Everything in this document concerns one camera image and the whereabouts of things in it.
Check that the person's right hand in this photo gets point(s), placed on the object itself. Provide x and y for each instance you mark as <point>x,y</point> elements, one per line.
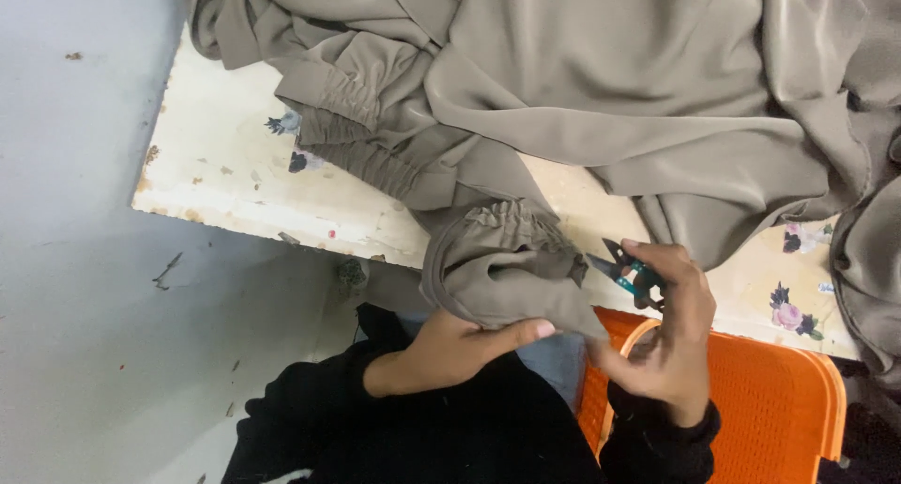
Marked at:
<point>669,329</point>

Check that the person's left hand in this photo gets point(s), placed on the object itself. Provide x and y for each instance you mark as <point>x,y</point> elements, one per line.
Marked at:
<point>443,350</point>

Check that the teal thread snips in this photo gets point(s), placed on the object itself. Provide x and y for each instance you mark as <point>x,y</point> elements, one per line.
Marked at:
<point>626,271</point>

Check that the taupe satin garment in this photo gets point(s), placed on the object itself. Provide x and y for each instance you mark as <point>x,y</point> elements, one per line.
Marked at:
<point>563,118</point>

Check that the person's black clothing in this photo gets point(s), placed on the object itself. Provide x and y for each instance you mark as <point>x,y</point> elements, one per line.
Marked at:
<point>450,435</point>

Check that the orange plastic chair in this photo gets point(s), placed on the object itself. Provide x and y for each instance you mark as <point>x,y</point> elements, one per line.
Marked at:
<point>760,406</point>

